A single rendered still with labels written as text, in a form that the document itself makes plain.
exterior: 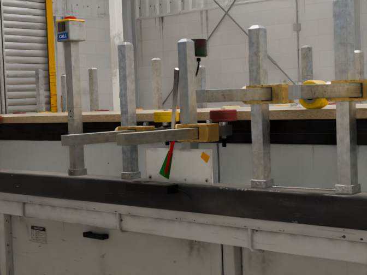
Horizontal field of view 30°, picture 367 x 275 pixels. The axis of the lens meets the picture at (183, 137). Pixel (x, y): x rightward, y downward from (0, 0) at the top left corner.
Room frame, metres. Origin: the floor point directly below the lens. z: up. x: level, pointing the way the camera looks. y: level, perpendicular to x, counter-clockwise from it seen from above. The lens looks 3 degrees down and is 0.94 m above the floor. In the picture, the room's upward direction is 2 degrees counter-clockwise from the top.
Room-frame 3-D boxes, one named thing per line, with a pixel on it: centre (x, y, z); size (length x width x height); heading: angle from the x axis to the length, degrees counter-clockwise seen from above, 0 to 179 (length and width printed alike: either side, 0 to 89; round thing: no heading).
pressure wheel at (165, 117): (2.20, 0.05, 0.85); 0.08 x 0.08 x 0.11
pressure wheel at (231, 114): (2.02, -0.12, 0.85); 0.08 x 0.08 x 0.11
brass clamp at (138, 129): (2.12, 0.15, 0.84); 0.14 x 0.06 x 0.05; 48
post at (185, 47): (1.97, -0.02, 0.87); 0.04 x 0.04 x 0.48; 48
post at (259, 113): (1.80, -0.20, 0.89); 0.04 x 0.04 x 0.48; 48
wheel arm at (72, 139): (2.06, 0.18, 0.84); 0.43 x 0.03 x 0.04; 138
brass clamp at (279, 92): (1.79, -0.22, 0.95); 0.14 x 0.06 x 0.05; 48
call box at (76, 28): (2.31, 0.36, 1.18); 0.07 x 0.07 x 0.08; 48
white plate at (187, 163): (1.97, 0.02, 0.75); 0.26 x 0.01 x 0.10; 48
